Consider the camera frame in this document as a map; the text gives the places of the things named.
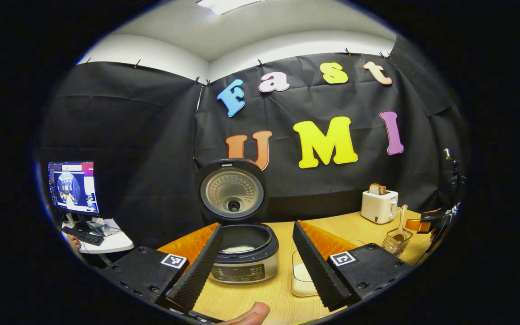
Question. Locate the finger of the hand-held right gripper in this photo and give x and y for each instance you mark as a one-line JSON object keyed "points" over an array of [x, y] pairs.
{"points": [[418, 225]]}

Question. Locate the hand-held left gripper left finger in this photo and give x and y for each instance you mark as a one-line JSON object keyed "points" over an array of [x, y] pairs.
{"points": [[203, 266]]}

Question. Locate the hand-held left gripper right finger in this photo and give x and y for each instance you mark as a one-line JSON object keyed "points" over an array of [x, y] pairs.
{"points": [[314, 266]]}

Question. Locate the wooden spoon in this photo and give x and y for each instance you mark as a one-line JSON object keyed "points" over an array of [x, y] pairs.
{"points": [[402, 221]]}

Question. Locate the clear container of rice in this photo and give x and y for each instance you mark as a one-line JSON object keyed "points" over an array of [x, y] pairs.
{"points": [[302, 277]]}

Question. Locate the black and silver rice cooker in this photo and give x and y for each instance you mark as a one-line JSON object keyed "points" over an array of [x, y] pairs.
{"points": [[246, 266]]}

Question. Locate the white toaster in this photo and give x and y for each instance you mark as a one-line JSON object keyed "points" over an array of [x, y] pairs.
{"points": [[377, 207]]}

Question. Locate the brown bread slice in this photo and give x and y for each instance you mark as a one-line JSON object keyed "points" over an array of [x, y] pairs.
{"points": [[382, 189]]}

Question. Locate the pale bread slice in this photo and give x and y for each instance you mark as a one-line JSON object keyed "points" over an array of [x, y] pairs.
{"points": [[373, 189]]}

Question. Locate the white side table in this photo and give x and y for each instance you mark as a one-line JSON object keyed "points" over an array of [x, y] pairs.
{"points": [[115, 241]]}

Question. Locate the crumpled plastic bag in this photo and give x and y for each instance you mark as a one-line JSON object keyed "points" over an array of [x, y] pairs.
{"points": [[93, 225]]}

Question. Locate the black keyboard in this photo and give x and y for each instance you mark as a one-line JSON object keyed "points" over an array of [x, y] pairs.
{"points": [[84, 236]]}

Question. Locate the computer monitor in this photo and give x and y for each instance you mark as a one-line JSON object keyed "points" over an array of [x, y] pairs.
{"points": [[72, 187]]}

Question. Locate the ceiling light panel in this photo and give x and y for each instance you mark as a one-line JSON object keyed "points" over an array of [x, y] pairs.
{"points": [[228, 5]]}

